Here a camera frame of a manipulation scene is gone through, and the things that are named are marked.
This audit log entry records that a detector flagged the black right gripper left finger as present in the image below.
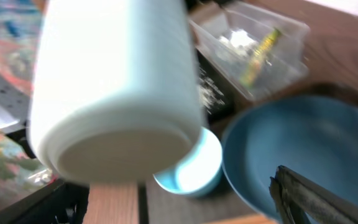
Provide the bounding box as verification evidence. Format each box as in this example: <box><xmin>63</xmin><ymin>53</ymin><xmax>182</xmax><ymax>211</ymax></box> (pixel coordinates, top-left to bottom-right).
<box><xmin>269</xmin><ymin>177</ymin><xmax>311</xmax><ymax>224</ymax></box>

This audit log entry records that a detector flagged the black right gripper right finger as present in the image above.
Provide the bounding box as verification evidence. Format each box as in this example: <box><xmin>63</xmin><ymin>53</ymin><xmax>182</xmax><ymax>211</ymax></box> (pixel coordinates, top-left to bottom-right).
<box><xmin>275</xmin><ymin>166</ymin><xmax>358</xmax><ymax>224</ymax></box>

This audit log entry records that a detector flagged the light blue bowl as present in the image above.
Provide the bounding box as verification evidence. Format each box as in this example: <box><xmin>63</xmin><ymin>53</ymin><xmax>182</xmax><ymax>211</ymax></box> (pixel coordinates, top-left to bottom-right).
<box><xmin>154</xmin><ymin>128</ymin><xmax>223</xmax><ymax>197</ymax></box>

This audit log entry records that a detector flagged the green yellow snack wrapper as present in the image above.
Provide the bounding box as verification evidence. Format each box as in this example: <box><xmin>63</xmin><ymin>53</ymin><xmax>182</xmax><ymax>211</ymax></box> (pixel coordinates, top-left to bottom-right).
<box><xmin>240</xmin><ymin>29</ymin><xmax>282</xmax><ymax>88</ymax></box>

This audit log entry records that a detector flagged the white cup green inside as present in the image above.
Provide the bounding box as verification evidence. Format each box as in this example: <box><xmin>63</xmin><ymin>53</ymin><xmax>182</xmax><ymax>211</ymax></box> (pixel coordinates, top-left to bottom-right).
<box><xmin>27</xmin><ymin>0</ymin><xmax>204</xmax><ymax>185</ymax></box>

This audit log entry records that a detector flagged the black food waste tray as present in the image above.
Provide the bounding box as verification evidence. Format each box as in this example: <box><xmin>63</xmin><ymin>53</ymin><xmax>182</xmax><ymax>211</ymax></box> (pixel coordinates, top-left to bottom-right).
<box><xmin>196</xmin><ymin>50</ymin><xmax>242</xmax><ymax>125</ymax></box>

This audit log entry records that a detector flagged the clear plastic waste bin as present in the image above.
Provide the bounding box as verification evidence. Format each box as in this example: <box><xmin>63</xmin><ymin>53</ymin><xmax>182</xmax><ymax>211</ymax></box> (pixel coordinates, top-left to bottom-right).
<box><xmin>189</xmin><ymin>1</ymin><xmax>310</xmax><ymax>101</ymax></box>

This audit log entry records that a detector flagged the dark blue plate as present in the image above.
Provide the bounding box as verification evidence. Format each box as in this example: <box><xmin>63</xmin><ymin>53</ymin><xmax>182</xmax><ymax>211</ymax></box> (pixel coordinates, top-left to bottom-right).
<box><xmin>222</xmin><ymin>96</ymin><xmax>358</xmax><ymax>220</ymax></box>

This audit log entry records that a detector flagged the crumpled white tissue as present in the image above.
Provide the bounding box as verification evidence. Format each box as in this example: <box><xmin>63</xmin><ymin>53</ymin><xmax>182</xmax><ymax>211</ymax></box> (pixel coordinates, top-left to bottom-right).
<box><xmin>218</xmin><ymin>29</ymin><xmax>258</xmax><ymax>54</ymax></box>

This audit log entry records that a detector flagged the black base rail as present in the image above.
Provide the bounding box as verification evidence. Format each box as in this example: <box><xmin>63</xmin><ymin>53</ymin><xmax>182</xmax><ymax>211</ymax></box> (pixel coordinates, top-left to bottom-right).
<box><xmin>0</xmin><ymin>180</ymin><xmax>90</xmax><ymax>224</ymax></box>

